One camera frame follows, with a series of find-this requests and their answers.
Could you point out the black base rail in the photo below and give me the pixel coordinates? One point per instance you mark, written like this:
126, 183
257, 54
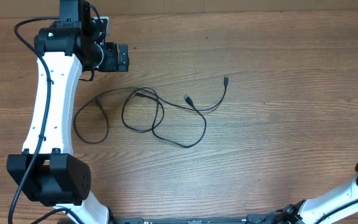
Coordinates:
249, 219

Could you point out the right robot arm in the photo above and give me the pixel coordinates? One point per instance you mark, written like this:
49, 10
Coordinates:
333, 206

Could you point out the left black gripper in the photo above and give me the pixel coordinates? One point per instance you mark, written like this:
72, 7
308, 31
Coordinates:
112, 63

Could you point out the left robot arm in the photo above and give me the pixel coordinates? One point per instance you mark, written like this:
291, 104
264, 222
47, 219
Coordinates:
46, 170

